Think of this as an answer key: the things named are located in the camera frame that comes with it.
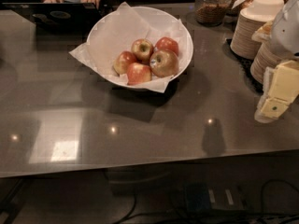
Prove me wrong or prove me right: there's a glass jar with granola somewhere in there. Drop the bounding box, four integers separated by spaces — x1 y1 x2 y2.
194 0 232 26

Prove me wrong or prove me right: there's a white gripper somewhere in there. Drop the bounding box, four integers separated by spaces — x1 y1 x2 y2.
251 0 299 123

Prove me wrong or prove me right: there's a red apple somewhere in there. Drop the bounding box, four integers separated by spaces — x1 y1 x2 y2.
126 63 151 85
113 50 137 75
154 36 178 55

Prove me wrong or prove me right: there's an apple back centre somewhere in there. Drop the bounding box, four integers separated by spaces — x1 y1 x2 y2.
131 39 153 62

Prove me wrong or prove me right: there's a black cable on floor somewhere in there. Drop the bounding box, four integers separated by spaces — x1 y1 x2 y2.
106 171 299 224

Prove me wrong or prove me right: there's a paper plate stack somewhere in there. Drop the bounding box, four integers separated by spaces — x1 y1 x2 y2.
230 0 284 60
250 42 282 83

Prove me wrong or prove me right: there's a red apple left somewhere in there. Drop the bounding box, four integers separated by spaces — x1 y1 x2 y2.
113 50 137 75

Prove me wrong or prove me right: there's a white paper liner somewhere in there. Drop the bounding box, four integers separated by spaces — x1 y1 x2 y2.
68 1 188 94

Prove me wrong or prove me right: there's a red apple front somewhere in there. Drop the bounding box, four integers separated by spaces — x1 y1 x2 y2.
126 63 151 85

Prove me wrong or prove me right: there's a rear paper plate stack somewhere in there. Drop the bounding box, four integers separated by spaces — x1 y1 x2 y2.
230 0 284 60

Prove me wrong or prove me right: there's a black mat under plates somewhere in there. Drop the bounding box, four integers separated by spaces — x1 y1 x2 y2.
229 49 263 95

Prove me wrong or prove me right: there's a black laptop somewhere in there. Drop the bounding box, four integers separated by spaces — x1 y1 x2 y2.
4 3 102 28

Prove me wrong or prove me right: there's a white bowl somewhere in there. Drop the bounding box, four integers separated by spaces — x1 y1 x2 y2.
86 6 194 91

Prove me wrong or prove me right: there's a front paper plate stack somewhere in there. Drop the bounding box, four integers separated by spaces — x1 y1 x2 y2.
250 42 282 83

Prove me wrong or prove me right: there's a person right hand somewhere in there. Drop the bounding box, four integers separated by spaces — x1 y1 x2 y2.
44 0 64 4

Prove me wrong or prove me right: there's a red apple back right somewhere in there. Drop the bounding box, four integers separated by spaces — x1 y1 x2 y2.
154 36 178 55

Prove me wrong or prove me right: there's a black box under table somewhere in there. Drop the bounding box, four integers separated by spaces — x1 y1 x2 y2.
184 183 248 213

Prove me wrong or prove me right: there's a stickered red-green apple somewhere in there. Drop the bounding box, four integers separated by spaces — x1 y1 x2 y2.
149 49 178 77

